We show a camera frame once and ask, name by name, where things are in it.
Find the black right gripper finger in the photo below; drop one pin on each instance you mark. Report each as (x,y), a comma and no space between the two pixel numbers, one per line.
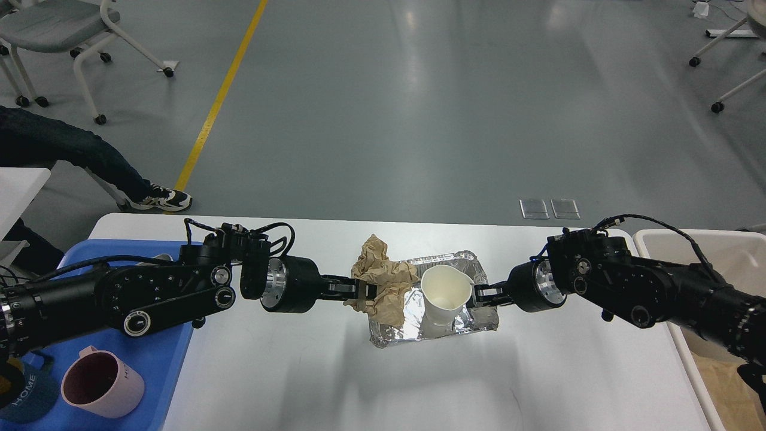
(473,303)
(490,291)

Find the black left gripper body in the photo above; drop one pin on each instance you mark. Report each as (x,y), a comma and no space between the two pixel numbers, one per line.
(293,284)

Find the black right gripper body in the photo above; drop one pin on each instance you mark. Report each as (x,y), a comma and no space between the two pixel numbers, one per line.
(532,288)

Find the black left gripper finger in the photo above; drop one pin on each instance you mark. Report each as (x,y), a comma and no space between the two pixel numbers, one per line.
(340,288)

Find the white paper cup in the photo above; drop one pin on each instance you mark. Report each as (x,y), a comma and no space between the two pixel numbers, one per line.
(445,290)

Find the brown paper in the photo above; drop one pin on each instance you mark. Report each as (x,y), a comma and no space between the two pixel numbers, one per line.
(393,281)

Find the pink plastic mug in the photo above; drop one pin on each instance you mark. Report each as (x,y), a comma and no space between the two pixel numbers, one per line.
(102,384)

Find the stainless steel rectangular dish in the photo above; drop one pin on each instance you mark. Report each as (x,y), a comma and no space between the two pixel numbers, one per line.
(164,257)

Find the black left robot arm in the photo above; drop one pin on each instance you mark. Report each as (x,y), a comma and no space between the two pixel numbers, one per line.
(140,296)

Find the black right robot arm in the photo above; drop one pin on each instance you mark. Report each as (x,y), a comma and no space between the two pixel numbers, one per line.
(643,292)

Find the left floor socket plate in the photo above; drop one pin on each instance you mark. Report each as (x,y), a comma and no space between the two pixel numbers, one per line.
(534,208)

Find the floor socket plate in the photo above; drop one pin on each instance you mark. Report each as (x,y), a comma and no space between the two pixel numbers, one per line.
(565,208)
(534,208)

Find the right floor socket plate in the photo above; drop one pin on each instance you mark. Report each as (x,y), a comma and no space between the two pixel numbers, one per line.
(565,208)

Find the blue plastic tray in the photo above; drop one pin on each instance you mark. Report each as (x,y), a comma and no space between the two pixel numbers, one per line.
(158,358)

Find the white plastic bin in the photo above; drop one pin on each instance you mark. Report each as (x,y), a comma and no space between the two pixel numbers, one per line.
(728,403)

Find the dark blue home mug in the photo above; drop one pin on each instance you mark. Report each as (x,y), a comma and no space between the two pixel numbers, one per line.
(28,393)

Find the white side table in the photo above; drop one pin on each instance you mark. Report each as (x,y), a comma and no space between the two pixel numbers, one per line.
(19,186)

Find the person in dark trousers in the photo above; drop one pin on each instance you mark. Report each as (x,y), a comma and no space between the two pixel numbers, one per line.
(29,139)

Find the white power adapter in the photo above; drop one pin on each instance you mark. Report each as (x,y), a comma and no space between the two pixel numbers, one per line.
(700,10)

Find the grey office chair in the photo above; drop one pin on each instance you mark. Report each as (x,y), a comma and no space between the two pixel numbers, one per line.
(62,26)

